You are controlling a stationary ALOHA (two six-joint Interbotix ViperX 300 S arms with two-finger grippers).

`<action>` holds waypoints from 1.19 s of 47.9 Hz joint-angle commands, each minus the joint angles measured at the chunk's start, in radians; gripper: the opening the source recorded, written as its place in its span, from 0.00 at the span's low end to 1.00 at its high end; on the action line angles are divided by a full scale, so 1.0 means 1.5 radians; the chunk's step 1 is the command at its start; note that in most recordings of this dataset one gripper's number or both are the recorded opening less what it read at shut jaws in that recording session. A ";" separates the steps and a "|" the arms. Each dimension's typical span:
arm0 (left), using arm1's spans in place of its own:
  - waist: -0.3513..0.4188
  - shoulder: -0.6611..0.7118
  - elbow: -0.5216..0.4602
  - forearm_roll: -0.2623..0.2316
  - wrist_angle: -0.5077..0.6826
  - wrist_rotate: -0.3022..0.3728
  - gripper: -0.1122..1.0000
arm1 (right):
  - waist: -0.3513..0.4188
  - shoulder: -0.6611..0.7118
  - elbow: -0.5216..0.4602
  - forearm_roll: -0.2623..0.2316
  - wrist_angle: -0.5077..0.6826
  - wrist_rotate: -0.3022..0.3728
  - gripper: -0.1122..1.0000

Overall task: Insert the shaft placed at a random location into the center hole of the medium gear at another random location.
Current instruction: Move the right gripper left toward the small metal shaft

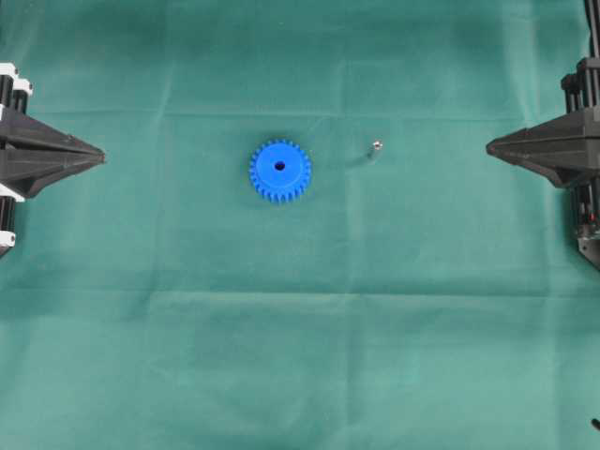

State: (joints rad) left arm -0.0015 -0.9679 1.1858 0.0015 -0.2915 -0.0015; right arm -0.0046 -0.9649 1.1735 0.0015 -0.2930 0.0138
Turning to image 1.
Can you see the green table cloth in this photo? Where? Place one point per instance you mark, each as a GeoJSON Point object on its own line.
{"type": "Point", "coordinates": [432, 299]}

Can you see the blue plastic gear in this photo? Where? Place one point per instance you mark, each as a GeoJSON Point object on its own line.
{"type": "Point", "coordinates": [280, 171]}

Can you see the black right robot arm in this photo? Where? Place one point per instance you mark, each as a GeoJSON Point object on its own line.
{"type": "Point", "coordinates": [565, 150]}

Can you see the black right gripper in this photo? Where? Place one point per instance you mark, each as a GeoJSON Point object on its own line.
{"type": "Point", "coordinates": [581, 90]}

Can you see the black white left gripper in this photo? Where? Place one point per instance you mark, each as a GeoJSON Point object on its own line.
{"type": "Point", "coordinates": [24, 173]}

